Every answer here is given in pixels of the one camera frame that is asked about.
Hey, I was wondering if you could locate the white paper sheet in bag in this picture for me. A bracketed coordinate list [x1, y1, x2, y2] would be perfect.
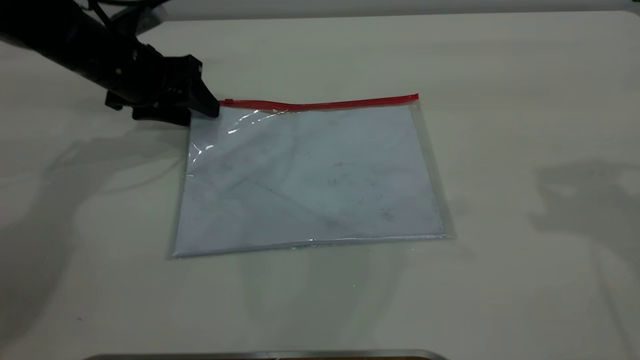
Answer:
[175, 107, 446, 257]

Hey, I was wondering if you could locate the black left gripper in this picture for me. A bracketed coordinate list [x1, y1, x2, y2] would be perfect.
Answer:
[104, 43, 221, 127]

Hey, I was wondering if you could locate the clear plastic zip bag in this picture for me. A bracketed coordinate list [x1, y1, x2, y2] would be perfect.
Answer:
[170, 93, 456, 260]

